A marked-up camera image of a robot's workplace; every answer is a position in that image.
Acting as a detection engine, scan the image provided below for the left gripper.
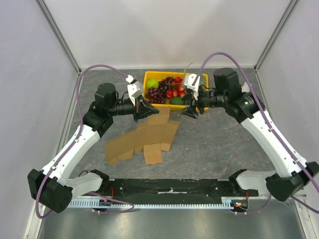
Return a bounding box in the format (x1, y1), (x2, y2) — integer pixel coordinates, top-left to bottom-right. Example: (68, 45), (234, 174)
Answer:
(108, 95), (159, 122)

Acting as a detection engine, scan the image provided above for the brown cardboard box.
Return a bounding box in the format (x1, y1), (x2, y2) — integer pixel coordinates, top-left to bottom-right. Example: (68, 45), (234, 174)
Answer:
(105, 107), (180, 165)

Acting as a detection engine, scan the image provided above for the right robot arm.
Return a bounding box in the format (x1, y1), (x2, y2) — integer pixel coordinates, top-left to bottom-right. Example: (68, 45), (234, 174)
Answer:
(182, 68), (319, 202)

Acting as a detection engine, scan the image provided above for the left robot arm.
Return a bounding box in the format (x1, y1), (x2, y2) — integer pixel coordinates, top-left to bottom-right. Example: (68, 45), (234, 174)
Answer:
(27, 81), (159, 213)

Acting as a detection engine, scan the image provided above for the green avocado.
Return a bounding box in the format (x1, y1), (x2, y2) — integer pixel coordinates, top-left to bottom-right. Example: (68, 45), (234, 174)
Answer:
(169, 97), (185, 106)

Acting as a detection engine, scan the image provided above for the red strawberry cluster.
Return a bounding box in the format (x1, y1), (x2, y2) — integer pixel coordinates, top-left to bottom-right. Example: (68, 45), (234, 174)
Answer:
(164, 76), (185, 99)

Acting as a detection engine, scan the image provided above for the purple grape bunch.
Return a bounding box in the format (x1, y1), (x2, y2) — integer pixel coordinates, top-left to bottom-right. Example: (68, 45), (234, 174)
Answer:
(145, 78), (170, 105)

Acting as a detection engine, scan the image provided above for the green apple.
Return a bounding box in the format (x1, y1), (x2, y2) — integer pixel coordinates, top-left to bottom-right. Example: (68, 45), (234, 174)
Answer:
(146, 79), (159, 89)

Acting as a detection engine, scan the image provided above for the green netted melon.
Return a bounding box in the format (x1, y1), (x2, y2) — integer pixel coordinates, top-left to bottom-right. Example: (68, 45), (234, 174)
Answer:
(183, 63), (207, 88)

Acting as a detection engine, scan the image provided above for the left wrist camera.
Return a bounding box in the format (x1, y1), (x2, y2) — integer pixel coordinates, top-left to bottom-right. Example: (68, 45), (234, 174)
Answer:
(126, 75), (144, 99)

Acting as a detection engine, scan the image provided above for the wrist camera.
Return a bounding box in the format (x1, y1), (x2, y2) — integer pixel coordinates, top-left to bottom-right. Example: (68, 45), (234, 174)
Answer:
(182, 75), (199, 100)
(126, 75), (144, 99)

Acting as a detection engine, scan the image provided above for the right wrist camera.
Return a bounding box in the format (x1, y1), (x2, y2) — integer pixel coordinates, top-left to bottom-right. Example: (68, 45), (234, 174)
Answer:
(182, 75), (199, 100)

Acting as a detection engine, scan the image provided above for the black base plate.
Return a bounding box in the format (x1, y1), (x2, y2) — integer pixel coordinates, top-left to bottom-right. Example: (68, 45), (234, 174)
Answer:
(98, 179), (259, 204)

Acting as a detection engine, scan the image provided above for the slotted cable duct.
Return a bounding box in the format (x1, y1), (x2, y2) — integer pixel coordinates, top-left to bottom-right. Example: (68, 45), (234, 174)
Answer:
(67, 196), (244, 210)

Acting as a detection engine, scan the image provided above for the right aluminium frame post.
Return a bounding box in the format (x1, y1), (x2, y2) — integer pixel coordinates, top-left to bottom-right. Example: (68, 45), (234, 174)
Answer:
(253, 0), (300, 72)

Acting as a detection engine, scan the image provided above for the aluminium frame post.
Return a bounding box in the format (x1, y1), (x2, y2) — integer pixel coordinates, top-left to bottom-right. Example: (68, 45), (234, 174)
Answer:
(35, 0), (81, 75)
(253, 0), (300, 72)

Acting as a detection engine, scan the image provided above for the left aluminium frame post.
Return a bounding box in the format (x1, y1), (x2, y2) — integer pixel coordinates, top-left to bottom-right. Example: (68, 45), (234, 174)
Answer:
(35, 0), (81, 75)

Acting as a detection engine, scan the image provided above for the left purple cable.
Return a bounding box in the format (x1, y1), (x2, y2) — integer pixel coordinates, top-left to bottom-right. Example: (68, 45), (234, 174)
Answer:
(34, 64), (135, 219)

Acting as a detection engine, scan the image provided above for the purple cable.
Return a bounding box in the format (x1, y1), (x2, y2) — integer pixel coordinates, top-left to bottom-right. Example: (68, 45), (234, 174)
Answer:
(196, 51), (319, 215)
(34, 64), (135, 219)

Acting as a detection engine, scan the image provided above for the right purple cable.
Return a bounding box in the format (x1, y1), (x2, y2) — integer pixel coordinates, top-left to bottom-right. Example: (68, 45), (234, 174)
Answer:
(196, 51), (319, 215)

